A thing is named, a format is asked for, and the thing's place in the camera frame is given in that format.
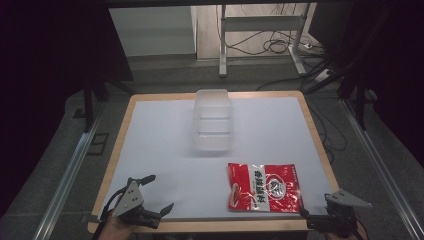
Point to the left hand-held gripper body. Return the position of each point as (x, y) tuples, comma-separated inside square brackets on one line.
[(129, 200)]

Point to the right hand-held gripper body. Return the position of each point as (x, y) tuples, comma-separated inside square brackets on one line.
[(346, 200)]

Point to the red and white seasoning packet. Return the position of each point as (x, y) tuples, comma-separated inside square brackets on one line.
[(265, 188)]

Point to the clear plastic storage box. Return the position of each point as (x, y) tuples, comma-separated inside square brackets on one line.
[(213, 121)]

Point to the person's right hand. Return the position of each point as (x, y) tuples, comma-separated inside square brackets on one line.
[(336, 237)]

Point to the person's left hand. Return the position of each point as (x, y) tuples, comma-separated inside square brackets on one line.
[(115, 230)]

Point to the black floor plate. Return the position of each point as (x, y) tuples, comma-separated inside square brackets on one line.
[(98, 143)]

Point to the black metal stand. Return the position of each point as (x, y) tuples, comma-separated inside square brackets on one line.
[(360, 100), (88, 103)]

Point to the white power strip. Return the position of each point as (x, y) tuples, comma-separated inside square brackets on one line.
[(324, 75)]

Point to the dark curtain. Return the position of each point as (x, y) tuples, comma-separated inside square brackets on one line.
[(50, 83), (393, 66)]

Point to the white cabinet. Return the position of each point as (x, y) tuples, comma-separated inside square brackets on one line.
[(153, 31)]

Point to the aluminium floor rail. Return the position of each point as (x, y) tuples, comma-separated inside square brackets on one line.
[(66, 176), (380, 160)]

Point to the white metal desk frame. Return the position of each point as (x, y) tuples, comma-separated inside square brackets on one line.
[(260, 24)]

